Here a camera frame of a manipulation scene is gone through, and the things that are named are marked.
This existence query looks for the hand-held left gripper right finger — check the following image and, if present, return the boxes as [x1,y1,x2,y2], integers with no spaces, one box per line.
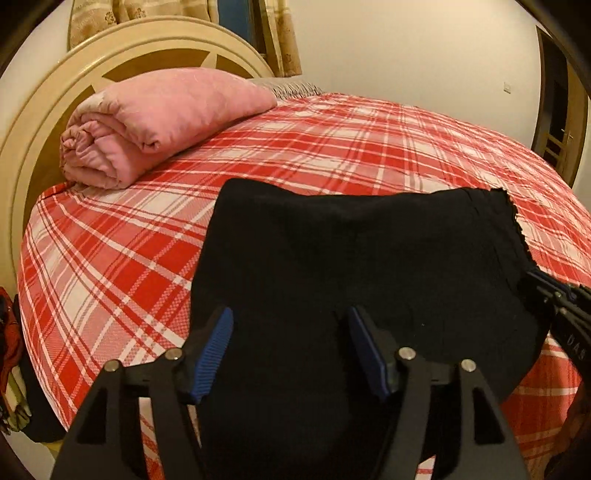
[348,305,532,480]

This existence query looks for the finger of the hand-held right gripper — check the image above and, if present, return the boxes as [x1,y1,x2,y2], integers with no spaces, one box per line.
[526,270,591,301]
[519,280,591,319]

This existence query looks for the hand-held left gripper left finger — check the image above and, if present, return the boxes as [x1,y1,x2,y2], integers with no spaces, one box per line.
[48,306,235,480]

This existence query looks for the black pants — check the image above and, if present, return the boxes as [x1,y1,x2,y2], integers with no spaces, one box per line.
[189,178,555,480]

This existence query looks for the person's dark maroon clothing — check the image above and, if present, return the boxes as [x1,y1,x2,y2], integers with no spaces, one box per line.
[545,392,591,480]

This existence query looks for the red plaid bedsheet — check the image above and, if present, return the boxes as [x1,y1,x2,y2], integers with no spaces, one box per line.
[18,92,591,480]

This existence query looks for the wooden door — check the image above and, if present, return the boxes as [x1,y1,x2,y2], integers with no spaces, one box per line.
[536,25,591,188]

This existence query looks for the dark cloth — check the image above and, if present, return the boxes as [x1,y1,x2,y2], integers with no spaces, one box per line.
[16,300,68,444]

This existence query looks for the red orange cloth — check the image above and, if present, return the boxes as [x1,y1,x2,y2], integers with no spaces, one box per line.
[0,286,26,432]

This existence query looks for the pink folded quilt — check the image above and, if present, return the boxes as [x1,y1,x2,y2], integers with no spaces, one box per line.
[60,67,278,190]

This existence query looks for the beige wooden headboard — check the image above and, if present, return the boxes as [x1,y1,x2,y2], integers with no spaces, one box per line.
[0,21,278,296]

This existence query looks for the beige patterned curtain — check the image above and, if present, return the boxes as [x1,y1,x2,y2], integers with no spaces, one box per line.
[69,0,220,31]
[259,0,303,78]

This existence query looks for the window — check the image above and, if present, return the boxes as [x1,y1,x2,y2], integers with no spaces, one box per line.
[217,0,269,47]

